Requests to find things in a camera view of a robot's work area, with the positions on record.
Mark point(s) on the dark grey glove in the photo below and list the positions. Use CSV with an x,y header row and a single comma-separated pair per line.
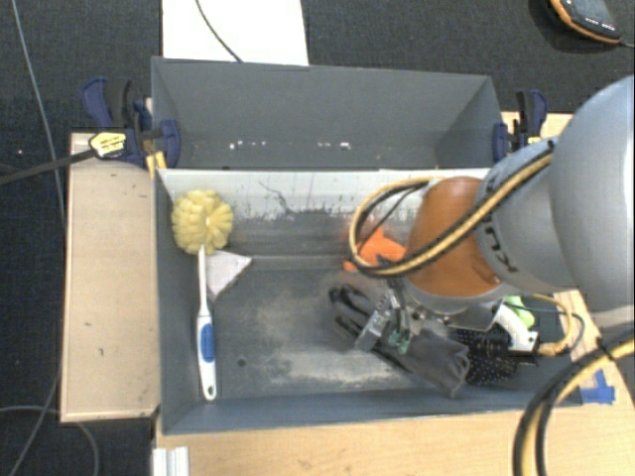
x,y
436,360

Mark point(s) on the orange soft toy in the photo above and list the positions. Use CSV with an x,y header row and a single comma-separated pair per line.
x,y
382,248

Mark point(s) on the black bristle hairbrush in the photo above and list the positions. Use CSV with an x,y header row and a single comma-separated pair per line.
x,y
488,362

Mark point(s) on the yellow-green object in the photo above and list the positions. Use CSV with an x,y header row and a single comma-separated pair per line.
x,y
525,314

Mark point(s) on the white triangular paper piece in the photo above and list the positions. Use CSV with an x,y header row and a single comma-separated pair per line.
x,y
222,271

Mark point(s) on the grey metal bin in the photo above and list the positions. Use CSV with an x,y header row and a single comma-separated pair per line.
x,y
307,112

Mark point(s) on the pale wood board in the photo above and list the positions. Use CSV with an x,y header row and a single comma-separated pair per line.
x,y
111,285

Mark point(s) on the black cylinder on white bracket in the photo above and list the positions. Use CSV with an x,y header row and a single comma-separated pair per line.
x,y
515,331

